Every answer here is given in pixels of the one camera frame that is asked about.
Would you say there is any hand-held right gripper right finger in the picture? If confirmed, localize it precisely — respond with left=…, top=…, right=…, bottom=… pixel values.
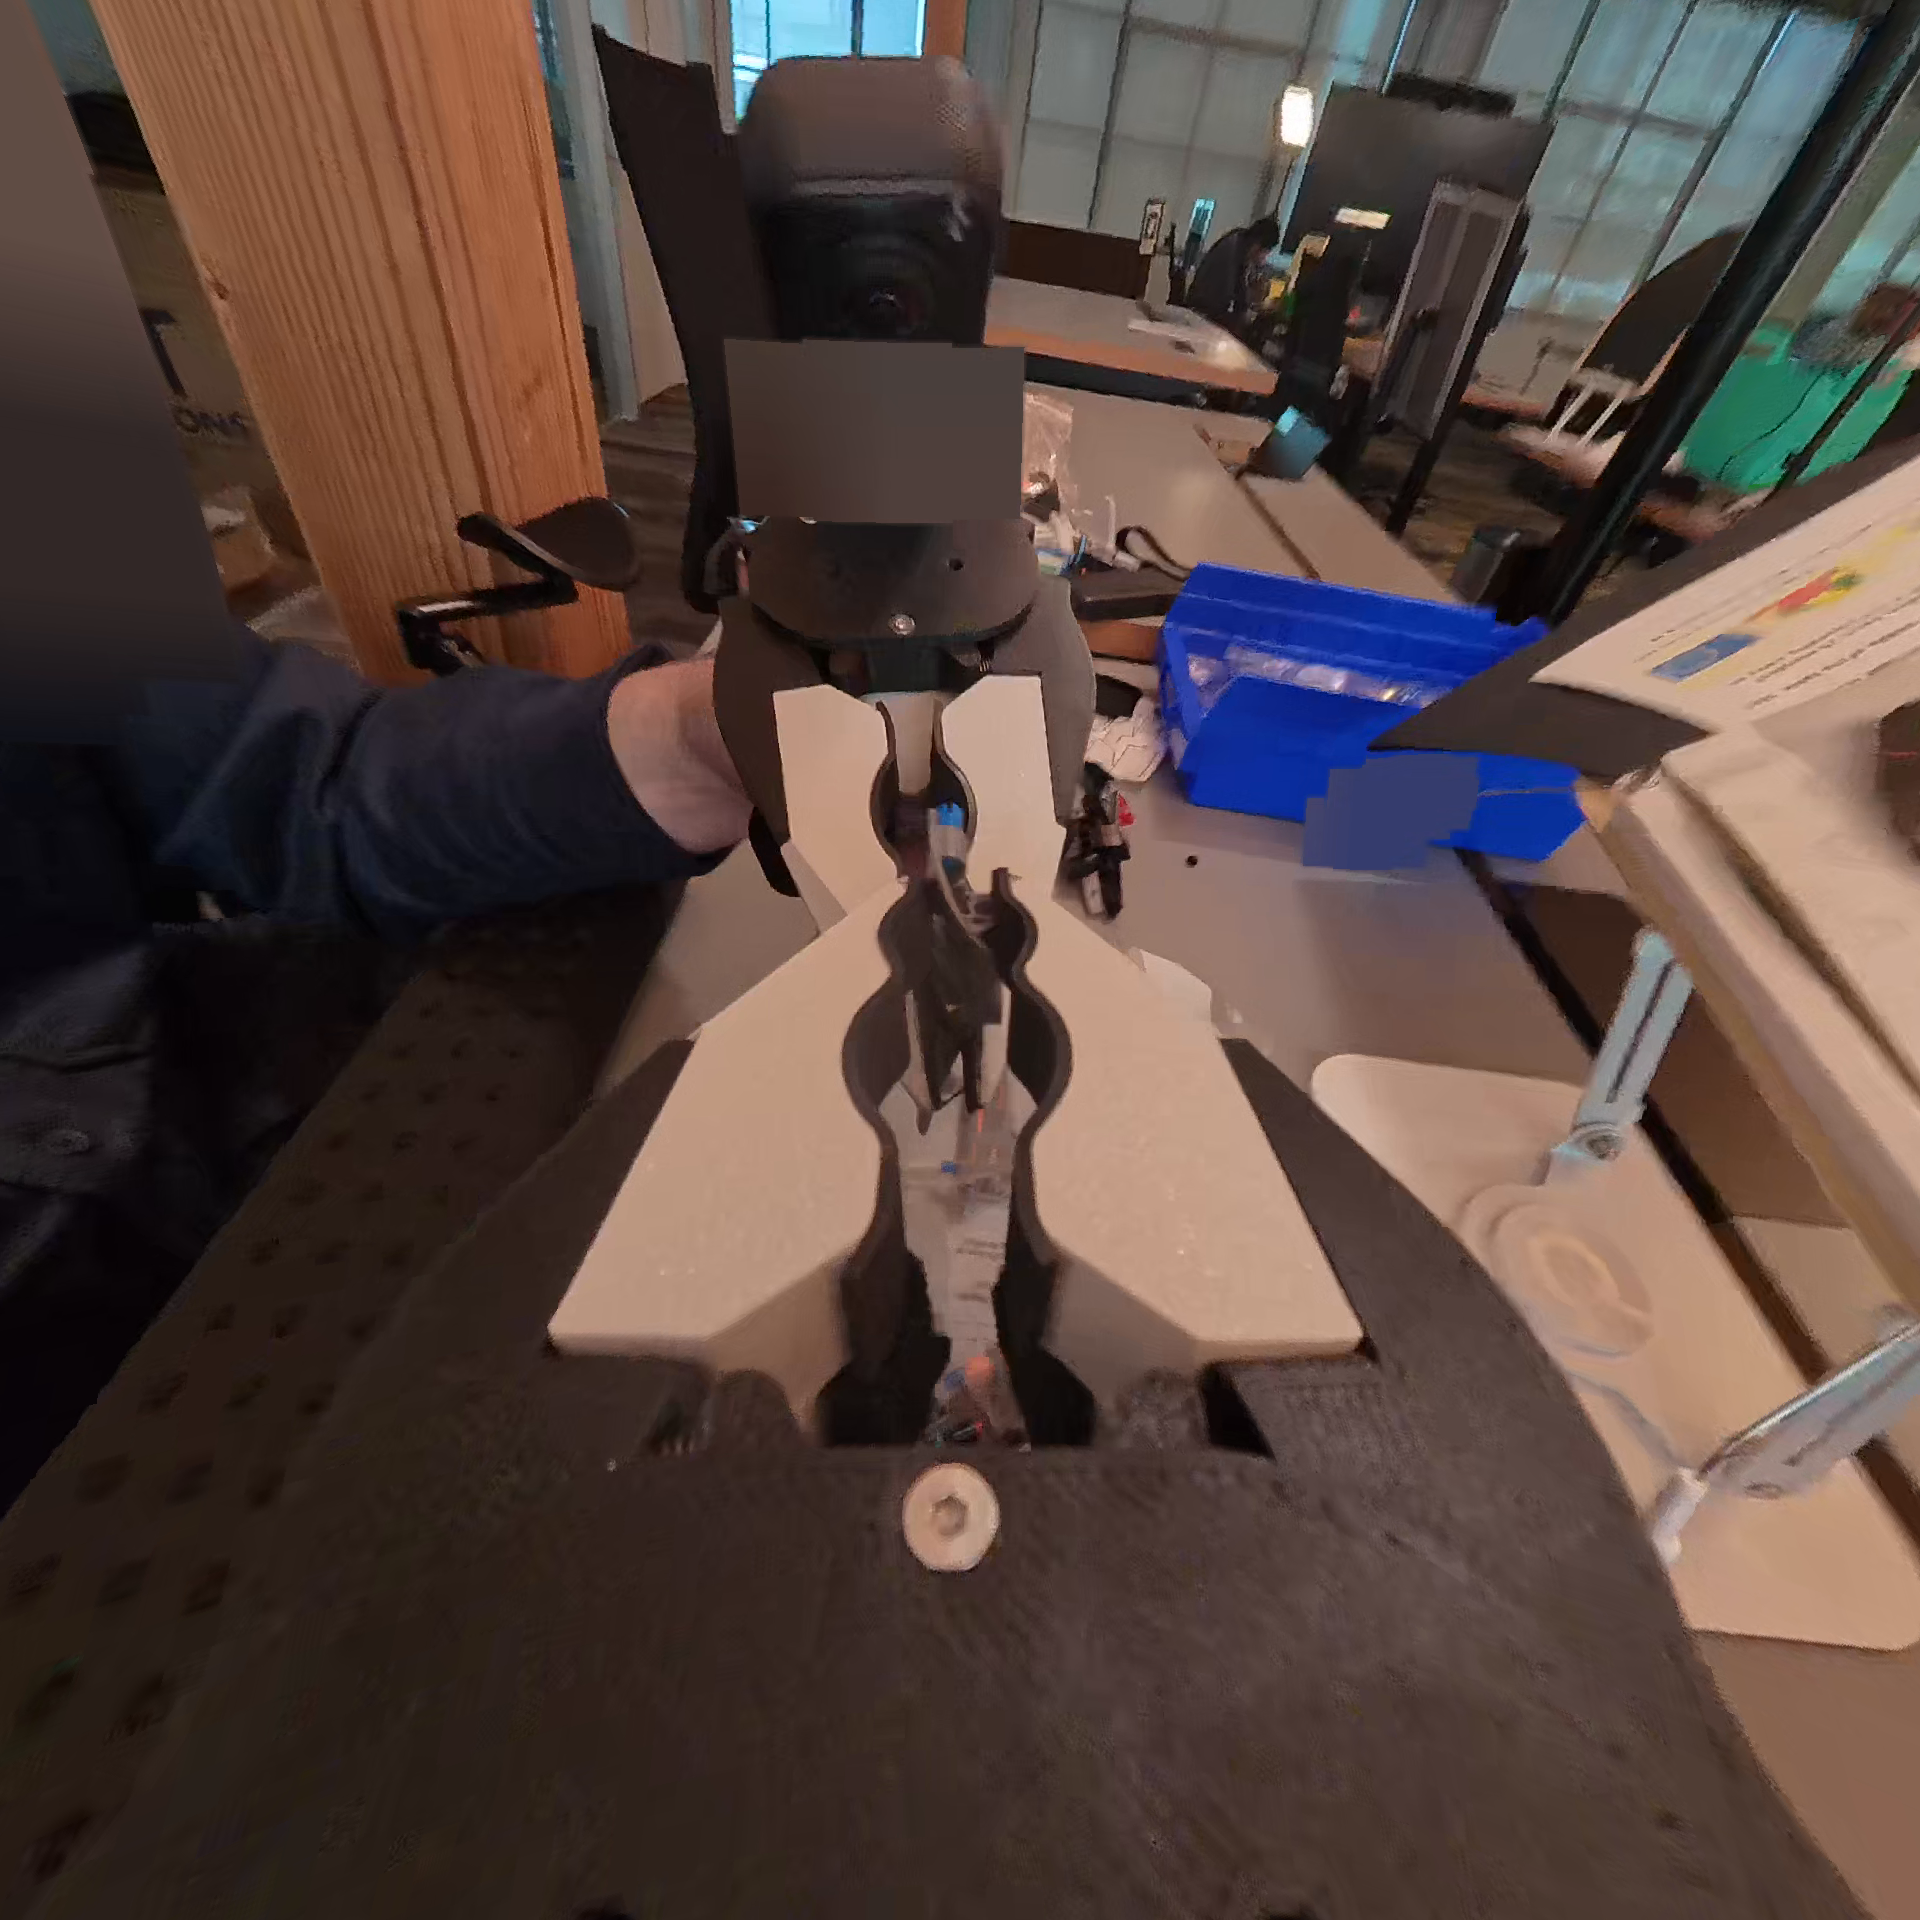
left=989, top=870, right=1368, bottom=1419

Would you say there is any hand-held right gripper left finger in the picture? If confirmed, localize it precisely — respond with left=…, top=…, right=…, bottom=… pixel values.
left=550, top=883, right=925, bottom=1432

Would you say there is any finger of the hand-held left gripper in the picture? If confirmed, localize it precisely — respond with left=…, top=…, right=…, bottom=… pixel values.
left=772, top=682, right=907, bottom=940
left=933, top=674, right=1072, bottom=908

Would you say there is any blue lego pin grey connector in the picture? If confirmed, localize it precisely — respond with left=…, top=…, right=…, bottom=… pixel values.
left=920, top=802, right=994, bottom=932

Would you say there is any small black lego assembly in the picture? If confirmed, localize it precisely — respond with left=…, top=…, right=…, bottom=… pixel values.
left=1058, top=771, right=1132, bottom=922

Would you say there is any dark grey lego block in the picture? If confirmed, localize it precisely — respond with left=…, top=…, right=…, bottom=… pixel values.
left=898, top=888, right=1003, bottom=1114

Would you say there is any lego instruction booklet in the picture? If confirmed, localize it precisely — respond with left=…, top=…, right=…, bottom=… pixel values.
left=1372, top=451, right=1920, bottom=791

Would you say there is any person's left forearm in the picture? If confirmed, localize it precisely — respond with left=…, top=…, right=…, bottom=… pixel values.
left=140, top=642, right=722, bottom=945

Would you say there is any person's left hand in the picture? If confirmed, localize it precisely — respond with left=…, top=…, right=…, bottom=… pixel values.
left=605, top=656, right=754, bottom=856

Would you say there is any blue plastic bin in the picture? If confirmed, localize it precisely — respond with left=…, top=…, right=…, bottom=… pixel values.
left=1159, top=563, right=1590, bottom=864

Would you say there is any white book stand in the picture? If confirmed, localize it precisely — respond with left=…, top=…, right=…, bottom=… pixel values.
left=1313, top=718, right=1920, bottom=1651

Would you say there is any long wooden table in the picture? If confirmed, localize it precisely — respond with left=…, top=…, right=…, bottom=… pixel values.
left=984, top=277, right=1278, bottom=398

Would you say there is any black mesh office chair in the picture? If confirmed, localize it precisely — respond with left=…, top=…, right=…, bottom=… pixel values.
left=592, top=23, right=779, bottom=617

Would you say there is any person's dark blue jacket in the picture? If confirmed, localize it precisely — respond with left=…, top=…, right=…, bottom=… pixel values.
left=0, top=645, right=393, bottom=1503

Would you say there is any black monitor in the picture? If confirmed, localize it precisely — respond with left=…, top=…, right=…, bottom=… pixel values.
left=1284, top=80, right=1554, bottom=300

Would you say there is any black curved chair back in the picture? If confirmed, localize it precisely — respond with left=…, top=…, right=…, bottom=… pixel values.
left=1575, top=224, right=1749, bottom=393

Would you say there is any black metal pole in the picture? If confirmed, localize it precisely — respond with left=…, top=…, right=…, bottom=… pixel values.
left=1543, top=0, right=1920, bottom=617

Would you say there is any black tripod handle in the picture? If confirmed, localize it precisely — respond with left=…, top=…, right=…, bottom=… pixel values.
left=398, top=503, right=644, bottom=677

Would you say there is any wooden post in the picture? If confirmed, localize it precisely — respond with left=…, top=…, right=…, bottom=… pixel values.
left=90, top=0, right=633, bottom=682

